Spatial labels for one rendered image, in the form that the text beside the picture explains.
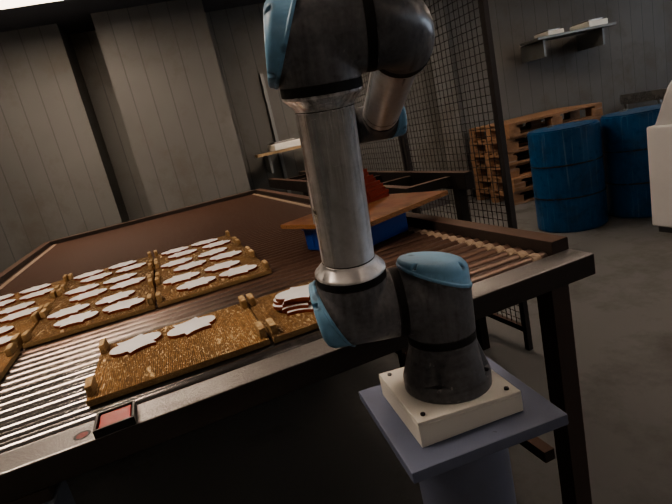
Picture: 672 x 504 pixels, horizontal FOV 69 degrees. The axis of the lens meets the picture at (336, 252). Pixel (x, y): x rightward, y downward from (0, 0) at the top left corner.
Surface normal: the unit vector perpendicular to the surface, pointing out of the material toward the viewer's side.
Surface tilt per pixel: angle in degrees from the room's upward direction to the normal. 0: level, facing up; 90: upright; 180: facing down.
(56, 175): 90
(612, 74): 90
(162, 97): 90
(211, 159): 90
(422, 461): 0
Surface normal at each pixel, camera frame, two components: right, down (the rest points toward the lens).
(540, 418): -0.22, -0.95
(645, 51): 0.25, 0.18
